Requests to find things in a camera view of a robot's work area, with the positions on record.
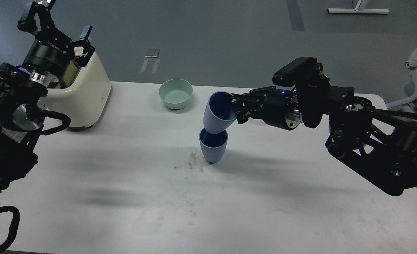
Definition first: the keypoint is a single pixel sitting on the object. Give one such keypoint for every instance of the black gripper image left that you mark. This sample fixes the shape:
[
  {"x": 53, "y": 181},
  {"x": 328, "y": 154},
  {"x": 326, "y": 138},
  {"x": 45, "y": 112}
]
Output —
[{"x": 52, "y": 50}]

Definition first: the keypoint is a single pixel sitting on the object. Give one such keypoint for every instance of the bread slice in toaster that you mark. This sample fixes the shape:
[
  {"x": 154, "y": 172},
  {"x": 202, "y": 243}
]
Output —
[{"x": 69, "y": 76}]

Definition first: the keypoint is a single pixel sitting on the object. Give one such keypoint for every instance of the light blue cup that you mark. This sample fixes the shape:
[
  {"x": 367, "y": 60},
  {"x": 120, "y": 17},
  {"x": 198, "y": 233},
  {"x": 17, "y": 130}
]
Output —
[{"x": 219, "y": 113}]

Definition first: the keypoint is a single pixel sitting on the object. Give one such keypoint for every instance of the cream toaster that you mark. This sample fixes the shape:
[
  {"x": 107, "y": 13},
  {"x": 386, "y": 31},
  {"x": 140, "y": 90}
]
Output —
[{"x": 85, "y": 99}]

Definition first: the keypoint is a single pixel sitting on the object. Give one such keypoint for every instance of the dark blue cup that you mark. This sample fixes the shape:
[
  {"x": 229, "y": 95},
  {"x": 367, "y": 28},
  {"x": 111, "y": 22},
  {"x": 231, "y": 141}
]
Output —
[{"x": 213, "y": 146}]

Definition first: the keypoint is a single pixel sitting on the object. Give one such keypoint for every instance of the green bowl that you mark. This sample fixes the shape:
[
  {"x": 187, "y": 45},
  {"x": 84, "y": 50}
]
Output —
[{"x": 176, "y": 94}]

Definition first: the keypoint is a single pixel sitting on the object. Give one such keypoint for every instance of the white table leg base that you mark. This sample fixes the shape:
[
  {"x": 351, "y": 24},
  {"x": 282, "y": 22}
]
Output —
[{"x": 359, "y": 8}]

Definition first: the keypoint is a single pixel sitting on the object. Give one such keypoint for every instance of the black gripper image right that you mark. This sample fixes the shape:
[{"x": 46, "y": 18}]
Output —
[{"x": 277, "y": 107}]

